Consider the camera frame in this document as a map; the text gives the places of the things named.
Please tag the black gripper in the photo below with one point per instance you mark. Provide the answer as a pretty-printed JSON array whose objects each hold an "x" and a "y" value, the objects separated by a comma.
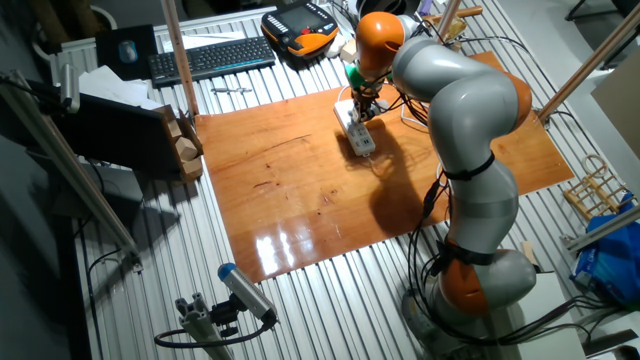
[{"x": 365, "y": 97}]

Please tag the white bulb holder with bulb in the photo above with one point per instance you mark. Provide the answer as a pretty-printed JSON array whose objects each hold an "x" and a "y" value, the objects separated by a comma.
[{"x": 369, "y": 114}]

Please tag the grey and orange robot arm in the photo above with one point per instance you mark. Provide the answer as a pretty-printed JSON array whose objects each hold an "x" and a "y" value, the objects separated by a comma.
[{"x": 465, "y": 125}]

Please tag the white power strip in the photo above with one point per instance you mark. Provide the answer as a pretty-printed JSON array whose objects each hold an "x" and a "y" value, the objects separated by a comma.
[{"x": 357, "y": 135}]

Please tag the pale wooden cube block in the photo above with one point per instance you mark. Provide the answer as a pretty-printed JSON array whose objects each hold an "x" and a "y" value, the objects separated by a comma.
[
  {"x": 186, "y": 148},
  {"x": 192, "y": 169},
  {"x": 349, "y": 51},
  {"x": 174, "y": 129}
]

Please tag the white rounded object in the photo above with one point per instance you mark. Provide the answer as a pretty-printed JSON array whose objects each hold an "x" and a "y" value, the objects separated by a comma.
[{"x": 334, "y": 46}]

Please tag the black round drum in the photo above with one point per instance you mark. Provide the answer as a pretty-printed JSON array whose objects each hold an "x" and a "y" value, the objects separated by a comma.
[{"x": 380, "y": 6}]

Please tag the brown wooden board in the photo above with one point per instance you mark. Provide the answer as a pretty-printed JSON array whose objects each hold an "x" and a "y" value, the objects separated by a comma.
[{"x": 300, "y": 200}]

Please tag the orange and black teach pendant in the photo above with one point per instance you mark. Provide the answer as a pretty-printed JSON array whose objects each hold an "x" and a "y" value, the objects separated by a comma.
[{"x": 300, "y": 20}]

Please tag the small metal hand tool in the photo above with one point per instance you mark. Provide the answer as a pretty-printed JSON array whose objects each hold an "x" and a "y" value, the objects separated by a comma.
[{"x": 230, "y": 90}]

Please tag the black keyboard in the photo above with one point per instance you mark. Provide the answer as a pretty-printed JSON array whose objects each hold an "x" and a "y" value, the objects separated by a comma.
[{"x": 210, "y": 60}]

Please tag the white paper sheets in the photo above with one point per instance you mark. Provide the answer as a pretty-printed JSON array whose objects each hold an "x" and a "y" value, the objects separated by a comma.
[
  {"x": 110, "y": 85},
  {"x": 200, "y": 39}
]

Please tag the wooden stick rack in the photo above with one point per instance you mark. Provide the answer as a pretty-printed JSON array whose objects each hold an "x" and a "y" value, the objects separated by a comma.
[{"x": 595, "y": 192}]

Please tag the grey computer mouse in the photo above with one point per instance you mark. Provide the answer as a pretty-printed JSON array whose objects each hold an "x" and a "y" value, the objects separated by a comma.
[{"x": 128, "y": 51}]

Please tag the beige cardboard panel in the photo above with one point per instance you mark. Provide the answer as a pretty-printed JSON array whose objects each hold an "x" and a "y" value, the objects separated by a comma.
[{"x": 620, "y": 100}]

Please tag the black flat panel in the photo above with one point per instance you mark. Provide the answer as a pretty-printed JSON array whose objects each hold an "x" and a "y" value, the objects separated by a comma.
[{"x": 110, "y": 135}]

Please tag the black mouse pad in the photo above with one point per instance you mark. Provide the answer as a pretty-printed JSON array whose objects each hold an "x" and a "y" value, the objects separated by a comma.
[{"x": 110, "y": 65}]

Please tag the blue bag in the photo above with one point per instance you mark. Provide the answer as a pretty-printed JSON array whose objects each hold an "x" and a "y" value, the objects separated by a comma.
[{"x": 610, "y": 260}]

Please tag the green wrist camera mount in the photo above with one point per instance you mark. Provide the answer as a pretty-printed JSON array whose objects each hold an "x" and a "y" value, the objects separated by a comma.
[{"x": 355, "y": 77}]

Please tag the silver depth camera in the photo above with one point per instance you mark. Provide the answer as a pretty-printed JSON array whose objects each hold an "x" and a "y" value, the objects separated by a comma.
[
  {"x": 70, "y": 87},
  {"x": 245, "y": 292}
]

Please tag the long aluminium frame bar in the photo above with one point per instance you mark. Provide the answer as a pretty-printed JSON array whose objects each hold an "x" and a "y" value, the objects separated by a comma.
[
  {"x": 75, "y": 170},
  {"x": 600, "y": 227}
]

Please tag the aluminium profile camera mount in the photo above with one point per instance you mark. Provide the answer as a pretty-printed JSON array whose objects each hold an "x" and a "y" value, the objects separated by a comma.
[{"x": 200, "y": 325}]

